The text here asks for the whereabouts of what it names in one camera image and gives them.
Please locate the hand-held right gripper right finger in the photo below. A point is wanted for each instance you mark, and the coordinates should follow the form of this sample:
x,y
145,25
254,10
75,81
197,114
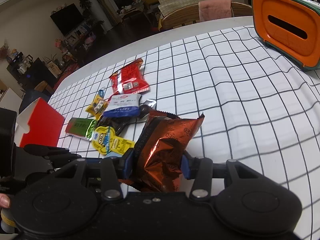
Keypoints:
x,y
186,166

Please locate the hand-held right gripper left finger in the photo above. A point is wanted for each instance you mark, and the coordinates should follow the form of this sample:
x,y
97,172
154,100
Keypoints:
x,y
128,163

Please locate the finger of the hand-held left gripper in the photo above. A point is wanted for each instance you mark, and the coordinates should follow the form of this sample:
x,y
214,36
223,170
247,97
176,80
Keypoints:
x,y
65,159
45,149

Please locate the red cardboard box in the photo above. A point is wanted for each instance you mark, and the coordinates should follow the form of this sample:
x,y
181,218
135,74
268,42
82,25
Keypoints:
x,y
40,122

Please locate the copper foil snack bag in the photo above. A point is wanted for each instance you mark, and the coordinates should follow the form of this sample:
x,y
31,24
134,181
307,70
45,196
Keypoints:
x,y
165,140

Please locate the green foil snack packet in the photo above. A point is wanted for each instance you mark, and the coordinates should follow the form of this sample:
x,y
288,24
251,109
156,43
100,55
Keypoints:
x,y
80,126

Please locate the yellow cartoon snack packet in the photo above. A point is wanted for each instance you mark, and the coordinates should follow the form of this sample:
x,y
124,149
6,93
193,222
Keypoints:
x,y
105,136

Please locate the black snack packet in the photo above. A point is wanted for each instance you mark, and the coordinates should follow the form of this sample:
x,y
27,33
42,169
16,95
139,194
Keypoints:
x,y
116,125

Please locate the white and blue snack packet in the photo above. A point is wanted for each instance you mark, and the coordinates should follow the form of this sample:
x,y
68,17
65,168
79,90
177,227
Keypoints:
x,y
122,103

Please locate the red snack bag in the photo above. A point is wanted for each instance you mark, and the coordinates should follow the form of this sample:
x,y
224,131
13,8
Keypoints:
x,y
128,77

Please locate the person's left hand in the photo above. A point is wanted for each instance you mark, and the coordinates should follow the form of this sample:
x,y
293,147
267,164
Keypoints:
x,y
3,201

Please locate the white cabinet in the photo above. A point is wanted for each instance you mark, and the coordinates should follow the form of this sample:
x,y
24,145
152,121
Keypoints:
x,y
8,96

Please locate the blue jacket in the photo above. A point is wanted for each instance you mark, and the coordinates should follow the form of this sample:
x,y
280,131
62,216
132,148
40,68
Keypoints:
x,y
31,98

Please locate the dark round silver-wrapped candy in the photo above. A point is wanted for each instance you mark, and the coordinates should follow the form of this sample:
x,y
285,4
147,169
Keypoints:
x,y
145,108

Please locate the small yellow candy packet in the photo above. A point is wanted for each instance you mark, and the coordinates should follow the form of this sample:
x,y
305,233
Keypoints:
x,y
96,106

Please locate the wooden chair with jacket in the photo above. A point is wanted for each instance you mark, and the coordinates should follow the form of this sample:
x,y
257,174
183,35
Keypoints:
x,y
43,86

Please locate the black cabinet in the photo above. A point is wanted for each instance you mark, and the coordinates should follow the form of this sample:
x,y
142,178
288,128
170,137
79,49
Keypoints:
x,y
35,72

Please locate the dark television stand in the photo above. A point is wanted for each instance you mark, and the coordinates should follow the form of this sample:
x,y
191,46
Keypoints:
x,y
82,37

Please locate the flat screen television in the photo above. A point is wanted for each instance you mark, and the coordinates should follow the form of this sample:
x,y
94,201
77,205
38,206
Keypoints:
x,y
67,18

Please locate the tall green houseplant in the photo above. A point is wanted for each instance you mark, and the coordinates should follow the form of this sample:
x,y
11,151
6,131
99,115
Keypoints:
x,y
86,6

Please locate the white standing air conditioner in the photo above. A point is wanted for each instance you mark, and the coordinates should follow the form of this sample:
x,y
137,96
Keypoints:
x,y
97,7

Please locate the pink towel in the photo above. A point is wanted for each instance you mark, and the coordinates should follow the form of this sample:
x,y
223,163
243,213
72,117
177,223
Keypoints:
x,y
216,8

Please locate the sofa with beige cover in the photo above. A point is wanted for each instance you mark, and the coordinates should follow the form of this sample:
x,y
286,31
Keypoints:
x,y
185,0

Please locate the orange tissue box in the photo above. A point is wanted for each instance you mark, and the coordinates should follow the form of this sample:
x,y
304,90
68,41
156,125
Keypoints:
x,y
287,30

